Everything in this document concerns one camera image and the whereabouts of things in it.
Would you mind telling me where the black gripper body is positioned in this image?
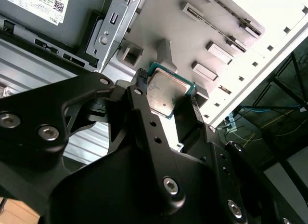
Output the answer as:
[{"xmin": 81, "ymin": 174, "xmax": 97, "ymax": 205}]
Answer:
[{"xmin": 45, "ymin": 146, "xmax": 226, "ymax": 224}]

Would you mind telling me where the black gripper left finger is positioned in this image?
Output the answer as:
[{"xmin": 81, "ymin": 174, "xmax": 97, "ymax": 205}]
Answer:
[{"xmin": 0, "ymin": 67, "xmax": 187, "ymax": 211}]

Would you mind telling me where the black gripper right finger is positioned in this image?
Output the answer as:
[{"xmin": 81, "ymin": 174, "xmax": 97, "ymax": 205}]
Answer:
[{"xmin": 191, "ymin": 95, "xmax": 305, "ymax": 224}]

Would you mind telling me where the silver CPU green edge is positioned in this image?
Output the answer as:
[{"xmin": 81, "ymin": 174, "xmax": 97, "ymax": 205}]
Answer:
[{"xmin": 146, "ymin": 61, "xmax": 198, "ymax": 120}]

